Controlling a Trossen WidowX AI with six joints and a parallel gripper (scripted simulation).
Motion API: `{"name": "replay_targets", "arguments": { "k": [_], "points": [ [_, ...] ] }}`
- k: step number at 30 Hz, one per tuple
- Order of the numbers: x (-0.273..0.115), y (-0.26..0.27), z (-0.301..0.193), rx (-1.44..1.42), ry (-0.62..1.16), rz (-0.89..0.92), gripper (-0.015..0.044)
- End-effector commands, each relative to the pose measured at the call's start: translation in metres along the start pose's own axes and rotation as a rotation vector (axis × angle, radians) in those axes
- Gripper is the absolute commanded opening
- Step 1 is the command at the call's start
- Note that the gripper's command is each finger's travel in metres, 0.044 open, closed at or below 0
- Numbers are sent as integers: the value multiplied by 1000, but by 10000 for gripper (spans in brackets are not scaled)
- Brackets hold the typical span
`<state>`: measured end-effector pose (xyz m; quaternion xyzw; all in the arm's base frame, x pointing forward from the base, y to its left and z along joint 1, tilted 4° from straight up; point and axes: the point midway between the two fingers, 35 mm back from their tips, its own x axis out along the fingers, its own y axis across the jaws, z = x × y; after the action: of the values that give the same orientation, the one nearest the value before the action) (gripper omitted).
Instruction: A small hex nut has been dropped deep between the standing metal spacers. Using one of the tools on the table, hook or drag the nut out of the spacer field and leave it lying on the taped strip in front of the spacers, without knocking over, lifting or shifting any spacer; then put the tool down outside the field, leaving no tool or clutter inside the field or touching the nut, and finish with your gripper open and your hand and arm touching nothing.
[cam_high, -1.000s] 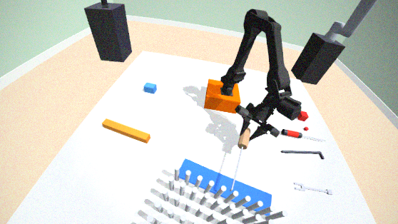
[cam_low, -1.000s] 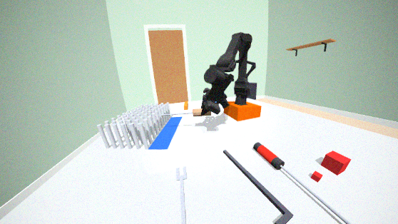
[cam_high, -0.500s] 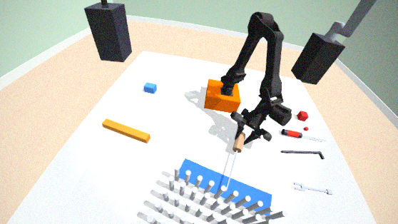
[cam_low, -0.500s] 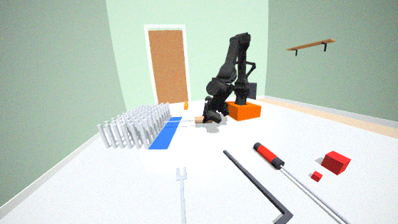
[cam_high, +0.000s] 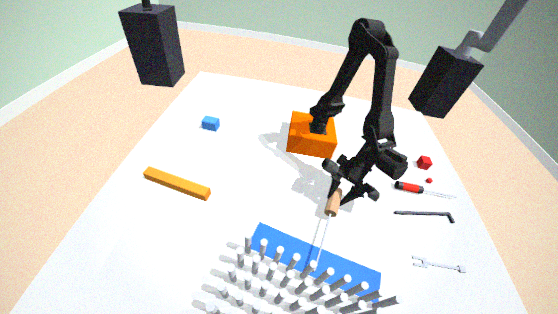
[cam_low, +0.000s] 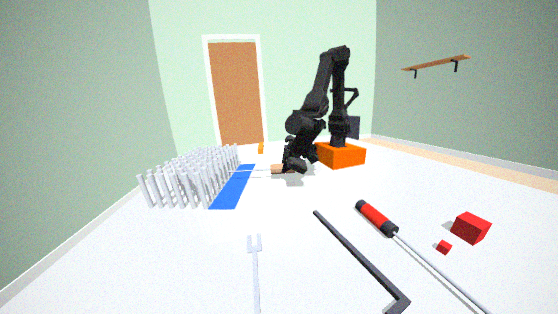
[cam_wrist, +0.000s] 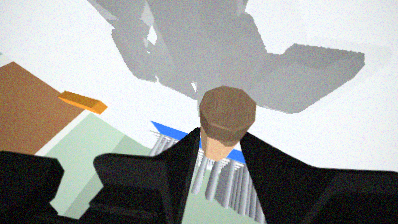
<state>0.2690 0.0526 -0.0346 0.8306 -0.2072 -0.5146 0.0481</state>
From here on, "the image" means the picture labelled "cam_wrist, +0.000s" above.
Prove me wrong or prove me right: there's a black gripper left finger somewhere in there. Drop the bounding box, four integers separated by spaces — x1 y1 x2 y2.
93 127 201 224

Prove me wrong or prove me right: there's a blue tape strip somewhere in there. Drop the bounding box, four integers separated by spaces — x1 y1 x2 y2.
151 121 245 163

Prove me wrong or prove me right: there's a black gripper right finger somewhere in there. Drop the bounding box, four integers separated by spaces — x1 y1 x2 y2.
240 132 398 224

